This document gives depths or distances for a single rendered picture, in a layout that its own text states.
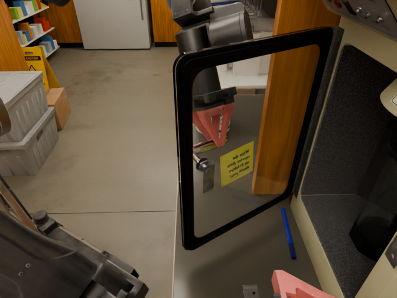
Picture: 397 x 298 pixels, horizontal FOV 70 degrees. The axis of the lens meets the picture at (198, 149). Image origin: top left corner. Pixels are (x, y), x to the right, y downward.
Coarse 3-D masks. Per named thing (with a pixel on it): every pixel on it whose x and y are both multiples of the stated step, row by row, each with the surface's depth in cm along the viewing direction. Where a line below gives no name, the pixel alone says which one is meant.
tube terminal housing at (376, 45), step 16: (352, 32) 45; (368, 32) 41; (368, 48) 41; (384, 48) 37; (336, 64) 50; (384, 64) 37; (304, 176) 65; (304, 208) 65; (304, 224) 65; (304, 240) 65; (320, 256) 57; (384, 256) 38; (320, 272) 57; (384, 272) 38; (336, 288) 51; (368, 288) 42; (384, 288) 38
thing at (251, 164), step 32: (224, 64) 39; (256, 64) 42; (288, 64) 46; (224, 96) 42; (256, 96) 46; (288, 96) 50; (224, 128) 46; (256, 128) 50; (288, 128) 55; (224, 160) 50; (256, 160) 55; (288, 160) 61; (224, 192) 55; (256, 192) 61; (224, 224) 61
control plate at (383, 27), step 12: (348, 0) 35; (360, 0) 31; (372, 0) 29; (384, 0) 26; (348, 12) 38; (372, 12) 31; (384, 12) 28; (372, 24) 34; (384, 24) 31; (396, 24) 28; (396, 36) 30
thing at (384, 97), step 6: (396, 78) 41; (390, 84) 42; (396, 84) 39; (384, 90) 42; (390, 90) 40; (396, 90) 38; (384, 96) 40; (390, 96) 39; (396, 96) 38; (384, 102) 40; (390, 102) 39; (396, 102) 38; (390, 108) 38; (396, 108) 37; (396, 114) 37
